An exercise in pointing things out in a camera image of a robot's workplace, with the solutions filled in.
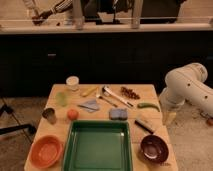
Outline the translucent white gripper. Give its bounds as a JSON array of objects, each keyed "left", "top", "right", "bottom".
[{"left": 162, "top": 103, "right": 177, "bottom": 125}]

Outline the person forearm striped sleeve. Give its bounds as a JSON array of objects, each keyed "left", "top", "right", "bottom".
[{"left": 32, "top": 0, "right": 73, "bottom": 25}]

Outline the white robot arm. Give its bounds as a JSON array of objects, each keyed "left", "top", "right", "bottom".
[{"left": 159, "top": 63, "right": 213, "bottom": 125}]

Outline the white plastic cup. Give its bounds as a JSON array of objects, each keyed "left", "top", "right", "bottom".
[{"left": 66, "top": 76, "right": 79, "bottom": 91}]

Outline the light green translucent cup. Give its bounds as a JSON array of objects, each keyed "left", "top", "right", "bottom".
[{"left": 56, "top": 92, "right": 67, "bottom": 107}]

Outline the small metal cup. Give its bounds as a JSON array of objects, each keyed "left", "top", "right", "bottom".
[{"left": 42, "top": 108, "right": 57, "bottom": 124}]

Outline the dark purple bowl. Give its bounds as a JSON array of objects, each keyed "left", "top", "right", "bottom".
[{"left": 140, "top": 135, "right": 169, "bottom": 164}]

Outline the wooden table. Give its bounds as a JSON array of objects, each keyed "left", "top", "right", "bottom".
[{"left": 34, "top": 84, "right": 178, "bottom": 171}]

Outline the brown grapes toy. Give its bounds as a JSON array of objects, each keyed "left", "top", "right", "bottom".
[{"left": 121, "top": 87, "right": 140, "bottom": 100}]

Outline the blue sponge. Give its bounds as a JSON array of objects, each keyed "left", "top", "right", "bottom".
[{"left": 109, "top": 108, "right": 128, "bottom": 120}]

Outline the metal fork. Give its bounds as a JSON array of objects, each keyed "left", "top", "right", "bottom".
[{"left": 96, "top": 91, "right": 118, "bottom": 107}]

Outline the green rectangular tray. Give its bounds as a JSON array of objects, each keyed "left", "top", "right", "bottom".
[{"left": 61, "top": 121, "right": 133, "bottom": 171}]

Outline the yellow banana toy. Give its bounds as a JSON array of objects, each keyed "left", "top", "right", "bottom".
[{"left": 81, "top": 86, "right": 98, "bottom": 97}]

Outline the orange tomato toy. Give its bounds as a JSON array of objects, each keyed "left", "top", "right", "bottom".
[{"left": 67, "top": 109, "right": 79, "bottom": 121}]

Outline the orange plastic bowl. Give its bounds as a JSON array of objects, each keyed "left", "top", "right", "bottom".
[{"left": 30, "top": 135, "right": 63, "bottom": 169}]

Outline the white handled spatula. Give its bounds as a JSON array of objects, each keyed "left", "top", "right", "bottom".
[{"left": 102, "top": 86, "right": 134, "bottom": 108}]

